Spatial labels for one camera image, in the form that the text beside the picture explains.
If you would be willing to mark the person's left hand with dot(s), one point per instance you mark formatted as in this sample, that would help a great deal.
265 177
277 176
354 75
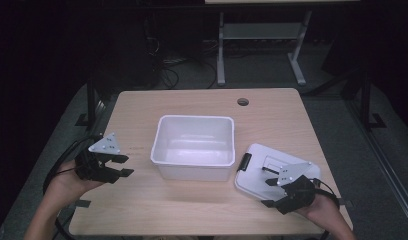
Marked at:
70 183

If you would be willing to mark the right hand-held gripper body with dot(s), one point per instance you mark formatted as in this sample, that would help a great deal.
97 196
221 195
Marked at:
297 190

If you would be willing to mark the grey metal table frame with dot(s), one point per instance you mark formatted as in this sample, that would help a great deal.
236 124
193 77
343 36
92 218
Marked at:
262 31

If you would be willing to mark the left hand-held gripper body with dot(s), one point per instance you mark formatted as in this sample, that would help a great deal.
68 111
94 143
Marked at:
92 163

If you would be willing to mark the black metal stand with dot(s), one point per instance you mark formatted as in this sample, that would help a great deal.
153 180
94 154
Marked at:
91 100
367 100

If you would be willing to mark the white plastic storage box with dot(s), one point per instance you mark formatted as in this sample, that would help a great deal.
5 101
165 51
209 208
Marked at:
193 146

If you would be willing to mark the person's right hand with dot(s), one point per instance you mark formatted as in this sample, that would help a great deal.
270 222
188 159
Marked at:
320 208

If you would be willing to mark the white lid with black latch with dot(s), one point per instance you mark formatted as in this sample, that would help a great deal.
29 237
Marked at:
258 171

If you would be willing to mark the aluminium floor rail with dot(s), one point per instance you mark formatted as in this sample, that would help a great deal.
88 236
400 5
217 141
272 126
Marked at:
382 160

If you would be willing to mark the black tape strip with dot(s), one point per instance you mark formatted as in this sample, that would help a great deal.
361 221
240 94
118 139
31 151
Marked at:
82 203

